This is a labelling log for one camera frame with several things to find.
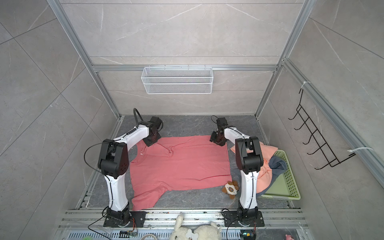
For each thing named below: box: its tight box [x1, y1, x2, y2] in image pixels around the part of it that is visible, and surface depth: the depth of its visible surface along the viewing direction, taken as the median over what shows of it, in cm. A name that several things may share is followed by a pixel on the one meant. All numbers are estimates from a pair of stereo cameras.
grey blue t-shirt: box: [256, 156, 287, 197], surface depth 87 cm
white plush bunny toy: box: [169, 214, 222, 240], surface depth 64 cm
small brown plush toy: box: [222, 180, 240, 200], surface depth 83 cm
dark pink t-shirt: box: [130, 135, 232, 211], surface depth 95 cm
